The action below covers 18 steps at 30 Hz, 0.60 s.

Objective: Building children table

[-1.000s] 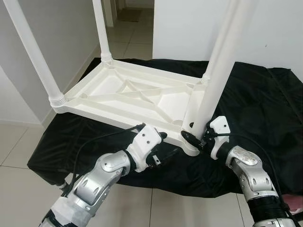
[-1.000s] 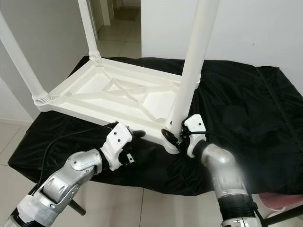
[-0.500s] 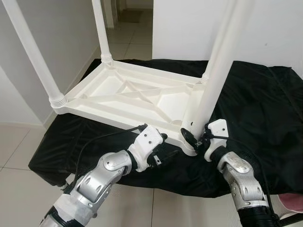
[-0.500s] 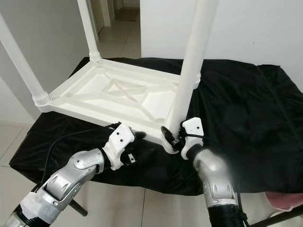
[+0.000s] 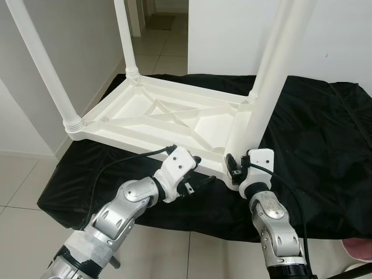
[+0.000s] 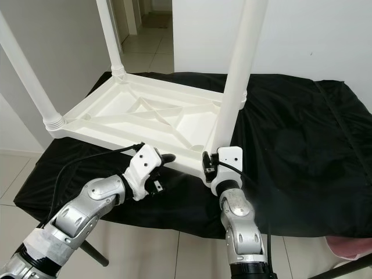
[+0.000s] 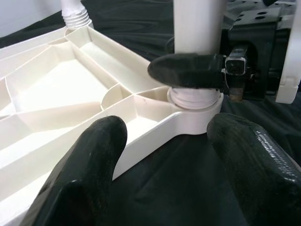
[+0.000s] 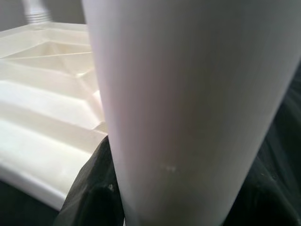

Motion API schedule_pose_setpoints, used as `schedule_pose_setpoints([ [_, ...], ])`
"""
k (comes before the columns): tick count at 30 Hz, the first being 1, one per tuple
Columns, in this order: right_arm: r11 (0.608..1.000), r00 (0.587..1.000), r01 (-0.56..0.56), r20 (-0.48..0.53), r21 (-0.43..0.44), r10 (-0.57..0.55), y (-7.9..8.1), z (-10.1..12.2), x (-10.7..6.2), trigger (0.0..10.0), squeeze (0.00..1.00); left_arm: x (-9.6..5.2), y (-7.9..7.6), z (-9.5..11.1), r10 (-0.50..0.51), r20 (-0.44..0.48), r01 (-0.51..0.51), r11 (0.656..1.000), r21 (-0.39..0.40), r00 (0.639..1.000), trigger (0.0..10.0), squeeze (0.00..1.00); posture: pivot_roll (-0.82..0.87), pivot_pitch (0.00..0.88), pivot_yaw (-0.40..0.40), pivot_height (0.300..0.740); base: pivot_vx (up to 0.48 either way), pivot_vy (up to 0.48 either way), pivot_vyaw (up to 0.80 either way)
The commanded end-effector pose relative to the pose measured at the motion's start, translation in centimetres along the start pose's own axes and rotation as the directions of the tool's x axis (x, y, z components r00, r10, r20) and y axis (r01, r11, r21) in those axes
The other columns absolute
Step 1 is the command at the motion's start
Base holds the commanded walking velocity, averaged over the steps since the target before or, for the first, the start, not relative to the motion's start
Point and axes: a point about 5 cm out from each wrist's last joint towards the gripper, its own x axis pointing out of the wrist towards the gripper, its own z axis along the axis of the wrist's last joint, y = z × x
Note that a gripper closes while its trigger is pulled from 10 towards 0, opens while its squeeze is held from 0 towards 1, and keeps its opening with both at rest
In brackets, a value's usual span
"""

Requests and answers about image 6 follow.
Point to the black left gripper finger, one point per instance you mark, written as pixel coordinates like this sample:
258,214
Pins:
167,158

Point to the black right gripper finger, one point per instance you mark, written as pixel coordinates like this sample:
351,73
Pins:
206,157

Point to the white plastic table top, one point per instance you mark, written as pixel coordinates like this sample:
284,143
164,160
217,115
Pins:
116,113

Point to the white plastic table leg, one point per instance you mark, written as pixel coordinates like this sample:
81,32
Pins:
32,81
110,35
244,58

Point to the pink round object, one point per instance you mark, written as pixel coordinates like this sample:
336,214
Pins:
351,247

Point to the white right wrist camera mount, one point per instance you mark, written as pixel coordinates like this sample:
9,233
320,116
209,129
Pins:
229,163

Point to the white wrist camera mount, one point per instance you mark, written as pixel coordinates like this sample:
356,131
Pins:
142,165
229,163

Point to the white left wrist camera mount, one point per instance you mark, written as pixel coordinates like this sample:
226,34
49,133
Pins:
142,165

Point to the white door frame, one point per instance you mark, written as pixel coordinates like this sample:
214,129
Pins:
129,14

